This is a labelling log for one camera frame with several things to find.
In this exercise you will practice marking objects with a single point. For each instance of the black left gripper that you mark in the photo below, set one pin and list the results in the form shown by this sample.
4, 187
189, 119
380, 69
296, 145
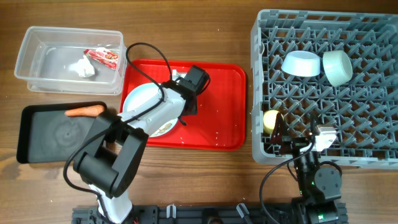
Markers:
196, 113

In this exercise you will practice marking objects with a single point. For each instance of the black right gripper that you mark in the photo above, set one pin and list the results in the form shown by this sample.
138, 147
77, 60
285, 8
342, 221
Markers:
293, 144

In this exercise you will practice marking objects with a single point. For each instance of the yellow plastic cup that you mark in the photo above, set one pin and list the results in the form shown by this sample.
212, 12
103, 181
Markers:
269, 119

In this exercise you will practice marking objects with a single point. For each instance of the light blue plate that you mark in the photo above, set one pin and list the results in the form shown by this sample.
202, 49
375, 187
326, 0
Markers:
140, 95

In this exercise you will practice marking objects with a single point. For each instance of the light blue bowl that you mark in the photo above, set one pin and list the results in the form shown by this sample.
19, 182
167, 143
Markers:
301, 63

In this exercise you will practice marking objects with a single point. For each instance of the mint green bowl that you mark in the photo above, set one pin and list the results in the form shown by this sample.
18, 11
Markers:
337, 67

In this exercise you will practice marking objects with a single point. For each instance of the red snack wrapper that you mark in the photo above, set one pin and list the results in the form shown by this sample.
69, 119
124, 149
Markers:
103, 56

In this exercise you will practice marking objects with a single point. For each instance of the orange carrot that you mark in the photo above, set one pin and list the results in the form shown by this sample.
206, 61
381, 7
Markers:
89, 111

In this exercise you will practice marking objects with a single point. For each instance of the white tissue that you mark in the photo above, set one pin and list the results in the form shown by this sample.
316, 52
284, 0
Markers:
83, 68

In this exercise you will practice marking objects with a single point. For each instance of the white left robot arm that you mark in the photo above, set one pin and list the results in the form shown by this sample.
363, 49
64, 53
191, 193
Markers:
110, 155

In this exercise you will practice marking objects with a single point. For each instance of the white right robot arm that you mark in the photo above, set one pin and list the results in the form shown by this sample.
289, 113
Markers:
319, 182

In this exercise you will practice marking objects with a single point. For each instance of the grey dishwasher rack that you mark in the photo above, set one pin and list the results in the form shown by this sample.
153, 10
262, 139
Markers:
363, 111

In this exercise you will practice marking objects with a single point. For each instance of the red plastic tray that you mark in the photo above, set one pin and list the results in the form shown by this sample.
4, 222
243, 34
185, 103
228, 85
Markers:
221, 118

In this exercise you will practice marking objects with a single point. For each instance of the clear plastic bin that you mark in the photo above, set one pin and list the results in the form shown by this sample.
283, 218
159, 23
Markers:
47, 52

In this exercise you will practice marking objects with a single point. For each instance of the black plastic bin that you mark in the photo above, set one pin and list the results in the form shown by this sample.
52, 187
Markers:
47, 135

